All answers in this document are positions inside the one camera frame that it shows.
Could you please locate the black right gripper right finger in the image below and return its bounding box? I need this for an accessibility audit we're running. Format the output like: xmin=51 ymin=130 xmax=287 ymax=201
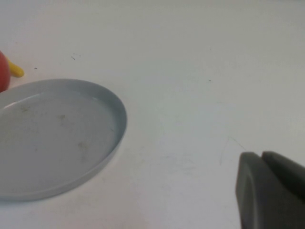
xmin=261 ymin=151 xmax=305 ymax=204

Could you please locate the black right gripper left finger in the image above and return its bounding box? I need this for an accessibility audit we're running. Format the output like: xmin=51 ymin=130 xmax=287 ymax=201
xmin=235 ymin=151 xmax=305 ymax=229

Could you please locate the yellow long banana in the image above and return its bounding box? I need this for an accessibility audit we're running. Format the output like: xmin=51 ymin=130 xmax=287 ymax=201
xmin=8 ymin=59 xmax=25 ymax=78

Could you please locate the red apple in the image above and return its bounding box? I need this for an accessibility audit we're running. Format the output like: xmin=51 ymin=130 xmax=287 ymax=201
xmin=0 ymin=50 xmax=11 ymax=93

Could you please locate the blue-grey round plate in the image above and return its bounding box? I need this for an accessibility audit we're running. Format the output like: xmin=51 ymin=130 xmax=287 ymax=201
xmin=0 ymin=78 xmax=128 ymax=202

